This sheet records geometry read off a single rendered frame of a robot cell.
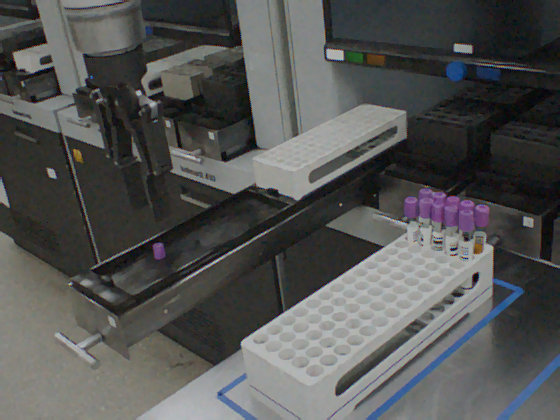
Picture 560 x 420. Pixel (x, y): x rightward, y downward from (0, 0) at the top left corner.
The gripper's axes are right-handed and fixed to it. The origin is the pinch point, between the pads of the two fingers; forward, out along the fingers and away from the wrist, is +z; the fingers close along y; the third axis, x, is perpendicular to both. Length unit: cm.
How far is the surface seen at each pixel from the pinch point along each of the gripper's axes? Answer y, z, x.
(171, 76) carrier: 55, 3, -45
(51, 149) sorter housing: 113, 31, -38
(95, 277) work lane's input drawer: 0.9, 8.9, 10.1
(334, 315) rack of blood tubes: -37.6, 2.6, 3.8
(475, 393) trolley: -51, 9, 0
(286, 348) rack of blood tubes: -37.5, 2.3, 10.7
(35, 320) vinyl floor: 128, 91, -22
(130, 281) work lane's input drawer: -2.1, 10.3, 6.7
